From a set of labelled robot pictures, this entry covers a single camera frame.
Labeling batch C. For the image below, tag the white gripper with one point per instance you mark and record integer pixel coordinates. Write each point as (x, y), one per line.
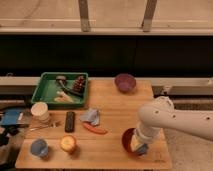
(143, 134)

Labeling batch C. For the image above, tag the blue sponge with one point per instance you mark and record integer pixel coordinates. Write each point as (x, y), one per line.
(142, 149)

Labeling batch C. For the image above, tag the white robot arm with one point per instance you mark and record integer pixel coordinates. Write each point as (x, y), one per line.
(160, 113)

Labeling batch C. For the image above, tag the red bowl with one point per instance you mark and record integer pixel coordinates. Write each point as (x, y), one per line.
(126, 138)

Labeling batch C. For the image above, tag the purple bowl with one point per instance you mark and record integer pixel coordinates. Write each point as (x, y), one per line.
(125, 82)

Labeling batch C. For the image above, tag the red chili pepper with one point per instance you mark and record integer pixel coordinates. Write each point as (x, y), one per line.
(94, 129)

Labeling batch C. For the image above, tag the crumpled blue cloth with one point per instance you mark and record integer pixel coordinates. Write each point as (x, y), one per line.
(92, 116)

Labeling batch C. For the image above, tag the black remote control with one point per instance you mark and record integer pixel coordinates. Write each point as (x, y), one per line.
(70, 122)

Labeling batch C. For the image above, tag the pine cone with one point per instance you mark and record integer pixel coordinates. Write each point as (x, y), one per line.
(79, 84)

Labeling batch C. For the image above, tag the metal spoon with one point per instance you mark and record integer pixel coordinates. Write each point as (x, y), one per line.
(54, 124)

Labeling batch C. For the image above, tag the pale corn husk piece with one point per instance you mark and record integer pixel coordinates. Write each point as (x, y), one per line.
(63, 97)

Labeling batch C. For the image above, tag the green plastic tray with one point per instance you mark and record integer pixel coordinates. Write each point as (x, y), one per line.
(47, 88)

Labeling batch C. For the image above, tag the blue cup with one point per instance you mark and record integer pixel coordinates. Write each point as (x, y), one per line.
(39, 148)

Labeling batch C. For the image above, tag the white paper cup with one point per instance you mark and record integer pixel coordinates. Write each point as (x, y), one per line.
(40, 111)

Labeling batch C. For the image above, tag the blue box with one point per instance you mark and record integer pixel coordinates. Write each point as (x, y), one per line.
(11, 117)

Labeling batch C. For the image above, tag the dark handled brush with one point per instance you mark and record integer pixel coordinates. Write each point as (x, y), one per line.
(61, 81)

